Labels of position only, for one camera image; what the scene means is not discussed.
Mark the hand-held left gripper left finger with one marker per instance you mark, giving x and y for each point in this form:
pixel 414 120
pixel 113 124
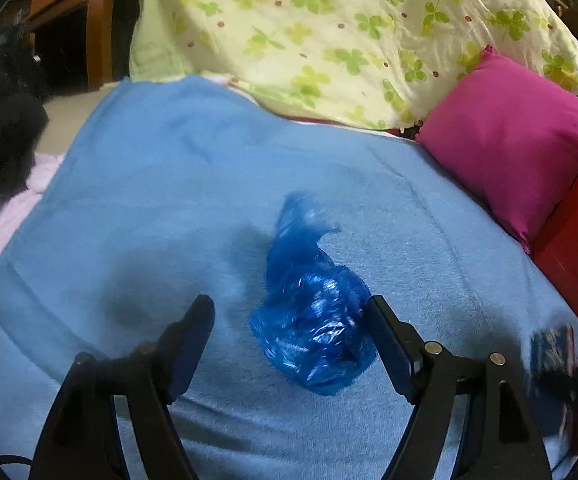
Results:
pixel 189 355

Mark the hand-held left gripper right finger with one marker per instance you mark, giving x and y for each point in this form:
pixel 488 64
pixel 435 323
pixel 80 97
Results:
pixel 389 345

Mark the blue plastic bag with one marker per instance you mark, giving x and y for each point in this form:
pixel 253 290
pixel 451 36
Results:
pixel 309 310

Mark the blue blanket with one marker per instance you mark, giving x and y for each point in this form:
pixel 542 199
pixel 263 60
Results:
pixel 169 185

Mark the pale bed sheet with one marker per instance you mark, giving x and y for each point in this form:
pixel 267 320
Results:
pixel 4 220

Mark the magenta pillow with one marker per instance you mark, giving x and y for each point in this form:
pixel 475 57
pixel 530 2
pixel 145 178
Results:
pixel 509 145

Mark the green clover print quilt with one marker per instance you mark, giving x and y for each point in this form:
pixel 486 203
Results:
pixel 344 20

